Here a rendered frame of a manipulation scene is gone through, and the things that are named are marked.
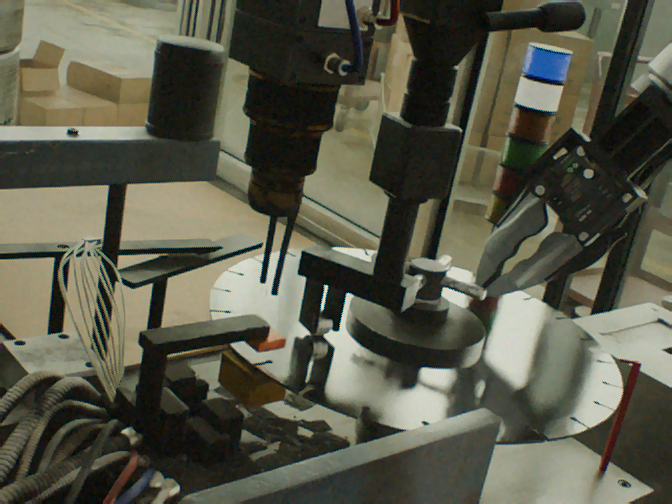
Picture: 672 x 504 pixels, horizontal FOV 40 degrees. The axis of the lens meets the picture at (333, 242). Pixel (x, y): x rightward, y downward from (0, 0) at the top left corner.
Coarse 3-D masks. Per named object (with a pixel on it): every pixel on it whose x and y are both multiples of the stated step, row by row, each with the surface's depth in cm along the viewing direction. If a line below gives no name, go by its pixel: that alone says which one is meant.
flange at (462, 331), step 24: (360, 312) 72; (384, 312) 73; (408, 312) 72; (432, 312) 71; (456, 312) 76; (384, 336) 69; (408, 336) 70; (432, 336) 70; (456, 336) 71; (480, 336) 73
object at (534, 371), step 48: (240, 288) 75; (288, 288) 77; (288, 336) 68; (336, 336) 70; (528, 336) 77; (576, 336) 79; (288, 384) 61; (336, 384) 63; (384, 384) 64; (432, 384) 65; (480, 384) 67; (528, 384) 68; (576, 384) 70; (528, 432) 61; (576, 432) 63
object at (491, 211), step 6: (492, 192) 100; (492, 198) 99; (498, 198) 98; (504, 198) 98; (492, 204) 99; (498, 204) 99; (504, 204) 98; (486, 210) 101; (492, 210) 99; (498, 210) 99; (486, 216) 100; (492, 216) 99; (498, 216) 99; (492, 222) 99
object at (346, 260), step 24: (408, 216) 63; (384, 240) 64; (408, 240) 64; (312, 264) 67; (336, 264) 66; (360, 264) 67; (384, 264) 64; (312, 288) 67; (336, 288) 66; (360, 288) 65; (384, 288) 65; (408, 288) 64; (312, 312) 68; (336, 312) 69
